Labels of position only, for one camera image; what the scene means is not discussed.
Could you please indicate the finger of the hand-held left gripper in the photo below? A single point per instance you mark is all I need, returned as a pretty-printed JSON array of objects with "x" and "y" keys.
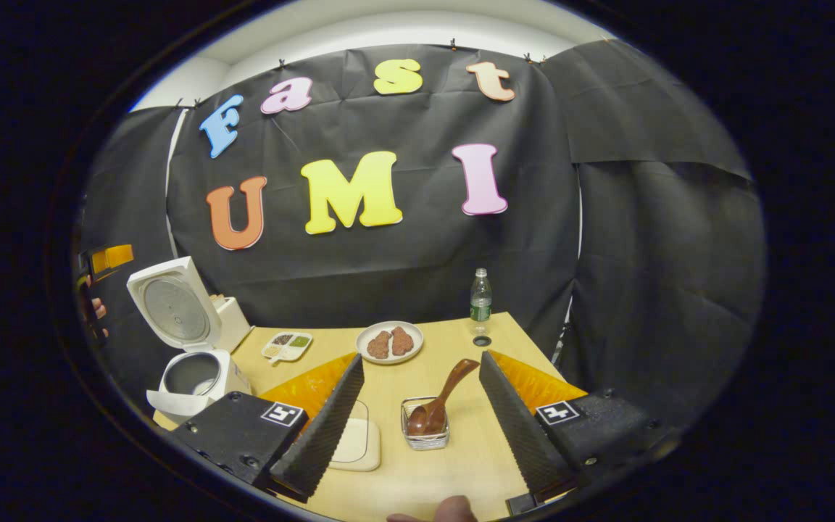
[{"x": 114, "y": 257}]

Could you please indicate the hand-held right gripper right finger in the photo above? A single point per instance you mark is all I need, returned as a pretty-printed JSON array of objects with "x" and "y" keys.
[{"x": 515, "y": 428}]

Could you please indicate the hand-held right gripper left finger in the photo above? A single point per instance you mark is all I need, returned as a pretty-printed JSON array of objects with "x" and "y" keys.
[{"x": 320, "y": 435}]

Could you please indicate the white rice cooker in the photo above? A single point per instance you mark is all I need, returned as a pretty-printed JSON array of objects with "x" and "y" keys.
[{"x": 171, "y": 304}]

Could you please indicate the brown wooden spoon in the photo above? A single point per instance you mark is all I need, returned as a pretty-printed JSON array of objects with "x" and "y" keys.
[{"x": 454, "y": 384}]

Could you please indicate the cream square dish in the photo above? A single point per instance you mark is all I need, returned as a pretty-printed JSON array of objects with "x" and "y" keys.
[{"x": 359, "y": 442}]

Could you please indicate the dark bottle cap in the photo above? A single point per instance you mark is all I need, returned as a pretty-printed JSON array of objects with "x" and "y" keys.
[{"x": 483, "y": 341}]

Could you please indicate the white divided dish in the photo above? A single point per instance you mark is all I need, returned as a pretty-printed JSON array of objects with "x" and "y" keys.
[{"x": 287, "y": 346}]

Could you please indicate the brown meat piece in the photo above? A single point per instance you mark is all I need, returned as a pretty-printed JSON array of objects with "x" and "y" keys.
[
  {"x": 379, "y": 345},
  {"x": 402, "y": 341}
]

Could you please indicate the green plastic bottle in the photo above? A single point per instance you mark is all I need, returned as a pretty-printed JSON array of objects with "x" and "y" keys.
[{"x": 480, "y": 301}]

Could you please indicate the round white plate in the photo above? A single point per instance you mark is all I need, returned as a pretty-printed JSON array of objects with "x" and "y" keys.
[{"x": 417, "y": 337}]

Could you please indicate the white toaster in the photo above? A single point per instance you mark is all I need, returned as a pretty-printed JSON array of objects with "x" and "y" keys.
[{"x": 235, "y": 322}]

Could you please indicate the black backdrop cloth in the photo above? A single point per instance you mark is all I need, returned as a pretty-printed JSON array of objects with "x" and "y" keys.
[{"x": 642, "y": 254}]

